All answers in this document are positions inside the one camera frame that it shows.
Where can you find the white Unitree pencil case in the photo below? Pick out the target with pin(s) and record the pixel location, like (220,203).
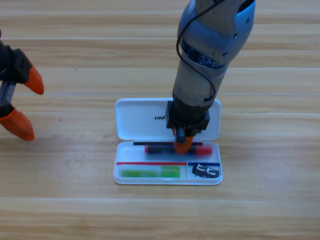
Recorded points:
(140,120)

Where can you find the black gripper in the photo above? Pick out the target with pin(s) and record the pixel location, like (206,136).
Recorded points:
(187,117)
(15,67)

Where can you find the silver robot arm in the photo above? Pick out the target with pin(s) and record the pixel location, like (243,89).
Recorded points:
(215,35)

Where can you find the black marker with red cap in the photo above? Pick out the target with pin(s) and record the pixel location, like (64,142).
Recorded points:
(205,150)

